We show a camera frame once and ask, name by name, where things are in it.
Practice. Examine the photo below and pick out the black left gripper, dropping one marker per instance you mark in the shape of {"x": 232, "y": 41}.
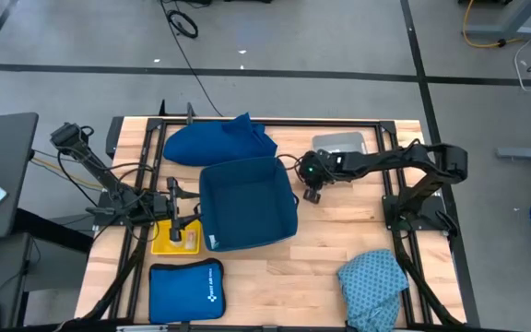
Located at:
{"x": 173, "y": 203}

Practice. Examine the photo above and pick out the teal patterned cloth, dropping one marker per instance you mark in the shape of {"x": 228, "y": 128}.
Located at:
{"x": 371, "y": 286}

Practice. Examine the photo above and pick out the black power box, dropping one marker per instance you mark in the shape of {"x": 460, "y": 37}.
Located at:
{"x": 114, "y": 136}

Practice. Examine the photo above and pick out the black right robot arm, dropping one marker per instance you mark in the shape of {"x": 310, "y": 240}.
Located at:
{"x": 385, "y": 159}

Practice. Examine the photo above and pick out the black aluminium frame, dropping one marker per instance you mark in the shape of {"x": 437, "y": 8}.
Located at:
{"x": 293, "y": 122}

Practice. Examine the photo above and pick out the navy white striped fabric basket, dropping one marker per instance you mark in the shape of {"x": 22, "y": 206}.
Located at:
{"x": 247, "y": 203}

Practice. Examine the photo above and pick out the black side desk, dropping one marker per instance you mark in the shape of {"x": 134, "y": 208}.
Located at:
{"x": 3, "y": 152}

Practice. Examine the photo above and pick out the blue first aid pouch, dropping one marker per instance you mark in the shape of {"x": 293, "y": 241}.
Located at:
{"x": 182, "y": 292}

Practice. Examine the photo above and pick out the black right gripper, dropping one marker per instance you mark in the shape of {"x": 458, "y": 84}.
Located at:
{"x": 321, "y": 166}

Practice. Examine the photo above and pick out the dark blue cloth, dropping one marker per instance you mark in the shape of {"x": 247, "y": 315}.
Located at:
{"x": 219, "y": 140}

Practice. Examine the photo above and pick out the yellow plastic tray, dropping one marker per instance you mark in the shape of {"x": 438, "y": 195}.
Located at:
{"x": 161, "y": 244}

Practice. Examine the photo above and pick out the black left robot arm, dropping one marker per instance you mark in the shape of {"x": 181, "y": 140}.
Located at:
{"x": 95, "y": 168}

